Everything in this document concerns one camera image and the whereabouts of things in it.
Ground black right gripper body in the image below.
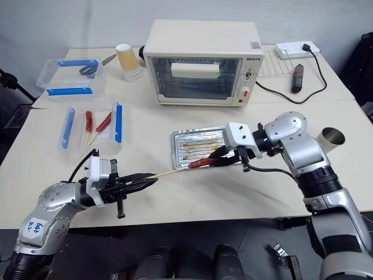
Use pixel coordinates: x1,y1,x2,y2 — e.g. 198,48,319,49
223,145,244,160

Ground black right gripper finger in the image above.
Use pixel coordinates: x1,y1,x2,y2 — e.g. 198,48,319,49
209,155,241,168
207,145,230,161

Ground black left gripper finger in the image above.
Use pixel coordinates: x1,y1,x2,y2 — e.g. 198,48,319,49
127,180,159,194
124,173,160,184

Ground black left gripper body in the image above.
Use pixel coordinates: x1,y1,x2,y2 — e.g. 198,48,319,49
98,159,133,220

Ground foil-lined metal tray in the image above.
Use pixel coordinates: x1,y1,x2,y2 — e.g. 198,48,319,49
171,125,234,171

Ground white cup with metal lining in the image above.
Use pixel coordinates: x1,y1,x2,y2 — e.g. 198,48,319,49
315,127,346,154

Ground brown paper cup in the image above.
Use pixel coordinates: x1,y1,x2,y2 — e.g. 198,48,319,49
115,43,139,72

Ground clear box with blue clips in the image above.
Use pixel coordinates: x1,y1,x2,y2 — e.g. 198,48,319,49
36,58,106,100
58,100,125,159

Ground dark rounded shape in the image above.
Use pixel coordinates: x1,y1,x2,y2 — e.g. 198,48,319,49
132,246,176,280
213,244,246,280

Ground dark red bottle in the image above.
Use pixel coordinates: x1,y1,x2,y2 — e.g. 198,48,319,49
291,62,305,95

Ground stack of white cups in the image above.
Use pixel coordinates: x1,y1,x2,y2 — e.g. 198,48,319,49
121,66,145,85

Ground cream toaster oven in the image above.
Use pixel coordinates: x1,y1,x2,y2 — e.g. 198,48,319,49
143,19,265,109

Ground white power strip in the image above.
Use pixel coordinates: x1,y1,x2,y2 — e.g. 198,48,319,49
275,41,321,61

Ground dark blue scissors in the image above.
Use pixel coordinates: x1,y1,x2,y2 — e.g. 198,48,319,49
78,65,98,79

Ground grey knife blade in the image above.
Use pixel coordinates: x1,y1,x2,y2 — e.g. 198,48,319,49
101,53,118,67

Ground black tripod stand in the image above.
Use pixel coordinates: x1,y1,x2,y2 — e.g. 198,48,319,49
0,68,33,103

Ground black chair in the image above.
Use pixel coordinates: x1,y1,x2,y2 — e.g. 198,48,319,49
339,31,373,124

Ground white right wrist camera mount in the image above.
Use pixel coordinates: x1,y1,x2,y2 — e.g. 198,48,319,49
221,121,263,160

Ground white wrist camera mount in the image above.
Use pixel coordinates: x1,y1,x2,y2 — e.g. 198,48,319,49
86,154,113,209
221,121,263,160

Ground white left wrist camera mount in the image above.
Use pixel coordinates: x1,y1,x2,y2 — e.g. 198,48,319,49
86,154,113,209

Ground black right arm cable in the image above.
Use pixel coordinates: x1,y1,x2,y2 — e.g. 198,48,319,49
241,145,295,179

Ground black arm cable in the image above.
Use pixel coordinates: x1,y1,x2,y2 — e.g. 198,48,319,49
68,148,100,184
241,145,295,179

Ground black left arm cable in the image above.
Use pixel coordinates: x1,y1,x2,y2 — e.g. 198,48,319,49
68,148,100,184

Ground white wire rack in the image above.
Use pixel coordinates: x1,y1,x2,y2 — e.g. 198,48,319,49
257,47,295,78

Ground metal clamp bracket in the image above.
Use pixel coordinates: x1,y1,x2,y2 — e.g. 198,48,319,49
272,243,301,280

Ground black power cable with plug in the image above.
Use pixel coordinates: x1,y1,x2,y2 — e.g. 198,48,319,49
255,43,328,106

